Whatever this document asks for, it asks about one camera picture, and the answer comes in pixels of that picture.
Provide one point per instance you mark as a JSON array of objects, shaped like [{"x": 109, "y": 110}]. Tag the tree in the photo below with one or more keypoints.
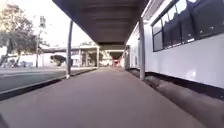
[{"x": 16, "y": 36}]

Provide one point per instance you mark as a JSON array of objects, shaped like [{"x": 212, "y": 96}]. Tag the dark bush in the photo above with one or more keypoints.
[{"x": 59, "y": 59}]

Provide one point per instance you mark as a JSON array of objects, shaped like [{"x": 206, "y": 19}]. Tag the pole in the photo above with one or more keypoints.
[{"x": 37, "y": 50}]

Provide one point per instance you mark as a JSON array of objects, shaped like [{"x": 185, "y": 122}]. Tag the low pale building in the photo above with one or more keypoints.
[{"x": 87, "y": 53}]

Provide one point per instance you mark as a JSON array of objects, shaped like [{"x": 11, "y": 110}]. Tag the grey asphalt road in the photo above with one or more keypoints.
[{"x": 20, "y": 80}]

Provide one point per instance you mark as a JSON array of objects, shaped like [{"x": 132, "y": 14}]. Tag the walkway canopy with posts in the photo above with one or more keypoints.
[{"x": 106, "y": 20}]

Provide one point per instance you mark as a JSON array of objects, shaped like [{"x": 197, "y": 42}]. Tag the brown concrete path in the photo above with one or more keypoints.
[{"x": 100, "y": 100}]

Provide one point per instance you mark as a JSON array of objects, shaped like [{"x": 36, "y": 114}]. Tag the dirt strip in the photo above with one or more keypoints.
[{"x": 195, "y": 101}]

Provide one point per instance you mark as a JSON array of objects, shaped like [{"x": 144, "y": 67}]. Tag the white building with dark windows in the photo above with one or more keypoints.
[{"x": 186, "y": 63}]

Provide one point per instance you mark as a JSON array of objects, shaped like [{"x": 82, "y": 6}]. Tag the concrete kerb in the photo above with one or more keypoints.
[{"x": 33, "y": 87}]

